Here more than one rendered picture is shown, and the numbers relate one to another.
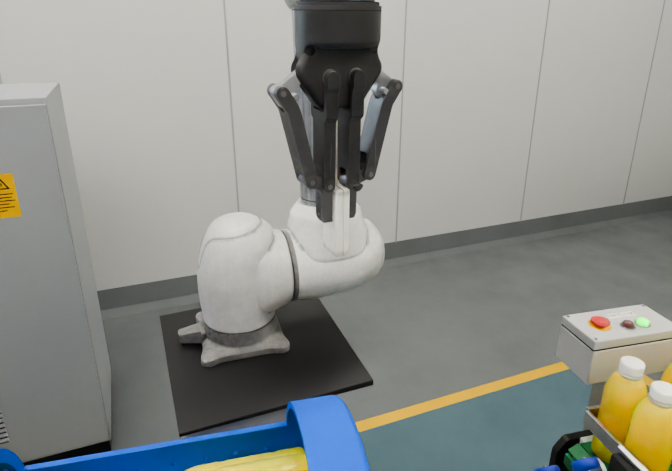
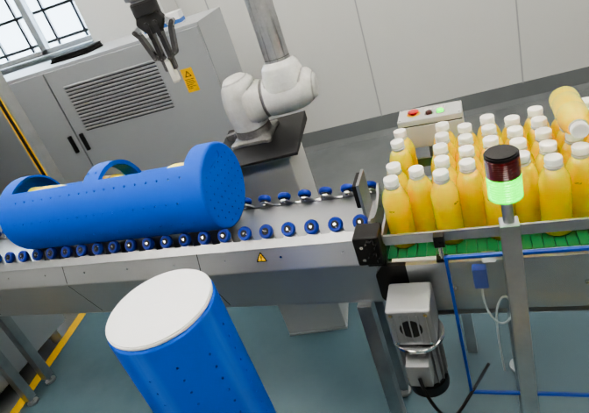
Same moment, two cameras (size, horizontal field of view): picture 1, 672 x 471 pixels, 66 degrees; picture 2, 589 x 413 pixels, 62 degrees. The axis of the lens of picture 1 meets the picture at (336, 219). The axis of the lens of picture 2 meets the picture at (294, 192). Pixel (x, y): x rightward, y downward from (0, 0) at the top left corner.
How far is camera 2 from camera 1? 121 cm
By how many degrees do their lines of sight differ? 35
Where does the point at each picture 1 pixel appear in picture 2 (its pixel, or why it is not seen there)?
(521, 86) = not seen: outside the picture
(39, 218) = (208, 89)
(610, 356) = (412, 131)
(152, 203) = not seen: hidden behind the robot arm
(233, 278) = (231, 105)
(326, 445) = (194, 152)
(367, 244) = (298, 81)
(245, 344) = (249, 138)
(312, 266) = (269, 96)
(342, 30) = (137, 12)
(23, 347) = not seen: hidden behind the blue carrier
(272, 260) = (248, 95)
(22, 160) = (194, 59)
